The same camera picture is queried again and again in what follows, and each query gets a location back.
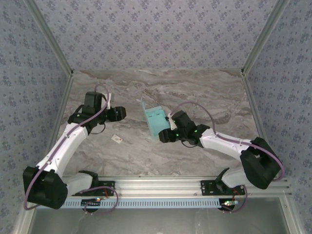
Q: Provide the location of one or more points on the aluminium table back rail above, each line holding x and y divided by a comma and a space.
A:
156, 70

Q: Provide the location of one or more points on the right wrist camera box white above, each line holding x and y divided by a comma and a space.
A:
172, 123

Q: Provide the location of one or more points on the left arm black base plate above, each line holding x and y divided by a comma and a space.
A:
107, 189

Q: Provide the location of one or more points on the light blue paper box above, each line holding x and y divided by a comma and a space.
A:
156, 122

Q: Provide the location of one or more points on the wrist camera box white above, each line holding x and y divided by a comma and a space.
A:
111, 101
172, 123

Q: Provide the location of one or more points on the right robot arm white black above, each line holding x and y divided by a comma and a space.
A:
260, 163

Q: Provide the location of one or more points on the small white card red mark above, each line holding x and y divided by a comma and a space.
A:
117, 139

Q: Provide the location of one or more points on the aluminium corner post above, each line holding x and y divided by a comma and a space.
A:
264, 36
51, 39

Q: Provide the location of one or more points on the aluminium table side rail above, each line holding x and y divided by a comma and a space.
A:
64, 97
256, 109

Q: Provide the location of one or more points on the grey metal lower panel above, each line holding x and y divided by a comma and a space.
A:
156, 220

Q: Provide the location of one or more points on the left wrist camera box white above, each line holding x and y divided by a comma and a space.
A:
111, 101

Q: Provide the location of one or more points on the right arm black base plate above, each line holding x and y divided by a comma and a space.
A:
207, 189

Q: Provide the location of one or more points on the aluminium mounting rail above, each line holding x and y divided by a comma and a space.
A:
156, 186

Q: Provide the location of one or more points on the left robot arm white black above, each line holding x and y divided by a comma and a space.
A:
44, 185

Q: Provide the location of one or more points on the small circuit board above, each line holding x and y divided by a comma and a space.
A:
229, 203
91, 202

